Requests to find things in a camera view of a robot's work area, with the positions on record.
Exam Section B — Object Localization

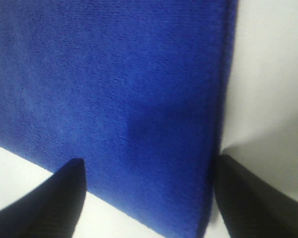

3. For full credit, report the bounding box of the blue microfiber towel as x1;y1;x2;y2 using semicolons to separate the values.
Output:
0;0;238;238

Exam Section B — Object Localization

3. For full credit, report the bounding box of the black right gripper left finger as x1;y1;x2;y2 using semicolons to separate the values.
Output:
0;159;86;238

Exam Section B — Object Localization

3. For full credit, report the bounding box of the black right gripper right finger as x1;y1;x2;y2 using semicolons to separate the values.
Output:
215;155;298;238

